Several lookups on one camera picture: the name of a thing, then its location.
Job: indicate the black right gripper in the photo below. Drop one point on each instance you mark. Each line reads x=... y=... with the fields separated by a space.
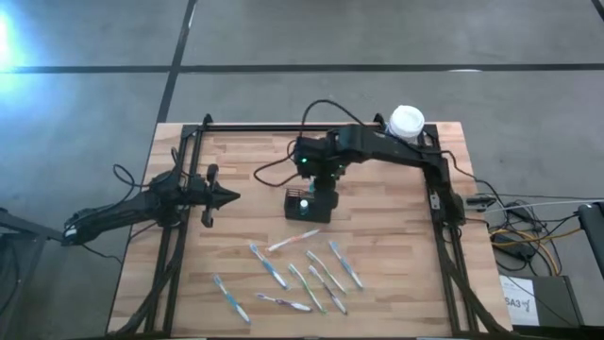
x=325 y=198

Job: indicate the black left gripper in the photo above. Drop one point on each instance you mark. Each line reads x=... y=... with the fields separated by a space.
x=210 y=196

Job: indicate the teal mouthwash bottle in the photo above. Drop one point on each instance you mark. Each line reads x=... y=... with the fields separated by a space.
x=311 y=187
x=304 y=205

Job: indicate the orange white toothbrush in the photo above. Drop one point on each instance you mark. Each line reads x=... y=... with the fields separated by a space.
x=292 y=240

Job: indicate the blue white toothbrush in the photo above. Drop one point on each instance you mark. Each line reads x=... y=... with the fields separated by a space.
x=231 y=299
x=347 y=265
x=269 y=266

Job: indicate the green white toothbrush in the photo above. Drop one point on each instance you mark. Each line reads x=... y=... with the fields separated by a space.
x=307 y=288
x=325 y=271

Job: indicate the short green toothbrush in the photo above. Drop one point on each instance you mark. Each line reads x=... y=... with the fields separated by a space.
x=329 y=291

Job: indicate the purple white toothbrush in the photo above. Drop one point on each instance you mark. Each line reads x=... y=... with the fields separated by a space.
x=283 y=302

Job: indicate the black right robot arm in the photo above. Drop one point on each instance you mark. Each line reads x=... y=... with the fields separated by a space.
x=387 y=146

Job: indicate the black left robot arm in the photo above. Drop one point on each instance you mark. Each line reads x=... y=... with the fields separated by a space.
x=118 y=212

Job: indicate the yellow blue wipes canister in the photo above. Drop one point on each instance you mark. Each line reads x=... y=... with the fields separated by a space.
x=406 y=120

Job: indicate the black power brick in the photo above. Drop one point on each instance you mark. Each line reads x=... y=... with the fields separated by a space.
x=512 y=248

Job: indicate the dark metal stand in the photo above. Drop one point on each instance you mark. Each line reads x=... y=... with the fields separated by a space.
x=28 y=229

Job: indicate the white paper label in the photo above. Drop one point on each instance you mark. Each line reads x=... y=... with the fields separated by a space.
x=516 y=302

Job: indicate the black computer case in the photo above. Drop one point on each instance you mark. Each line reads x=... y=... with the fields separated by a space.
x=557 y=302

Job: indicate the black curved furniture part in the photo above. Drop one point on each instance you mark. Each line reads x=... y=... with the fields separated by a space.
x=593 y=236

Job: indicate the black aluminium rig frame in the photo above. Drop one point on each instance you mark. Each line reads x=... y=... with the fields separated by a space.
x=307 y=127

